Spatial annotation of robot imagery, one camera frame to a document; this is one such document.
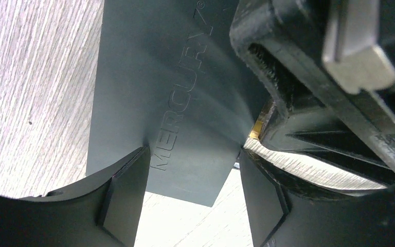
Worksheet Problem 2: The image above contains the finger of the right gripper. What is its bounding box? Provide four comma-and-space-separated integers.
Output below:
229, 1, 395, 186

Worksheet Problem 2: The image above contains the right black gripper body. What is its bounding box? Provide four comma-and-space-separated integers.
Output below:
322, 1, 395, 134

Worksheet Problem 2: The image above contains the yellow cable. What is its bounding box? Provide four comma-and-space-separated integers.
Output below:
248, 100, 275, 141

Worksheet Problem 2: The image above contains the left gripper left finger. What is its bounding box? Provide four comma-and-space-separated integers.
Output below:
0, 147, 151, 246

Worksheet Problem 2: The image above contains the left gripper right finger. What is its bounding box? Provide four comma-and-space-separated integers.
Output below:
240, 150, 395, 246

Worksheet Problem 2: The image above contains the black network switch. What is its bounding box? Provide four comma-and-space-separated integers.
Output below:
86, 1, 268, 206

